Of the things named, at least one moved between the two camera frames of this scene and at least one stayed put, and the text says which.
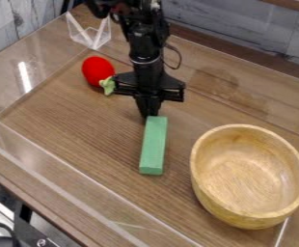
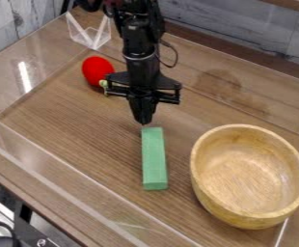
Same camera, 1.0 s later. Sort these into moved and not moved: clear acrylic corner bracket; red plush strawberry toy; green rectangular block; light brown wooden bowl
Moved: green rectangular block
Not moved: clear acrylic corner bracket; light brown wooden bowl; red plush strawberry toy
